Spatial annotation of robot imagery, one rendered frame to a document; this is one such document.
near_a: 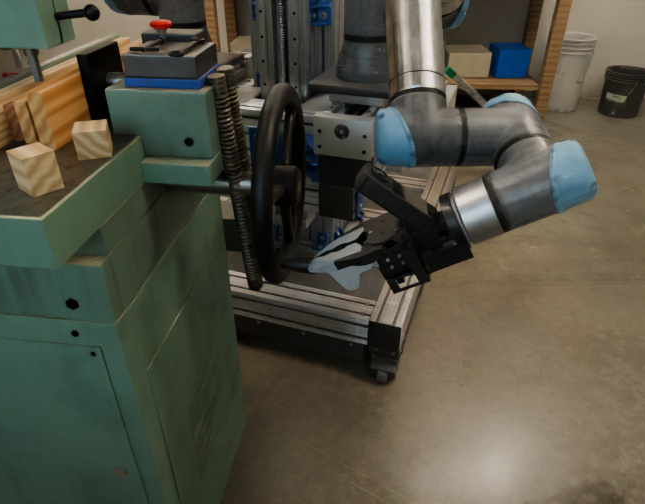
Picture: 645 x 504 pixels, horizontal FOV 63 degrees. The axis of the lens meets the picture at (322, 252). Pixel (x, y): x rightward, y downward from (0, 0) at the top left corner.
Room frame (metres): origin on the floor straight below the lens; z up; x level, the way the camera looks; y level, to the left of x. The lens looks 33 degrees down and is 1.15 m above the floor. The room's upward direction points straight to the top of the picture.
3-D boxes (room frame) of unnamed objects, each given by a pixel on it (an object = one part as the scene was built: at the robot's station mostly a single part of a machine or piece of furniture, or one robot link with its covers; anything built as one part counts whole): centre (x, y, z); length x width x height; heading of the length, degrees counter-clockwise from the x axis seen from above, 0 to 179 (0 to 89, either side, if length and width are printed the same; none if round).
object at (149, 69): (0.74, 0.20, 0.99); 0.13 x 0.11 x 0.06; 173
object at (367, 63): (1.30, -0.11, 0.87); 0.15 x 0.15 x 0.10
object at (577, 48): (3.67, -1.66, 0.24); 0.31 x 0.29 x 0.47; 86
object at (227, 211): (0.99, 0.22, 0.58); 0.12 x 0.08 x 0.08; 83
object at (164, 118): (0.73, 0.20, 0.92); 0.15 x 0.13 x 0.09; 173
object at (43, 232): (0.74, 0.29, 0.87); 0.61 x 0.30 x 0.06; 173
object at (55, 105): (0.73, 0.32, 0.94); 0.23 x 0.02 x 0.07; 173
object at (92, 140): (0.61, 0.28, 0.92); 0.04 x 0.04 x 0.03; 17
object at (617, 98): (3.54, -2.02, 0.14); 0.30 x 0.29 x 0.28; 176
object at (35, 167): (0.51, 0.30, 0.92); 0.04 x 0.03 x 0.04; 50
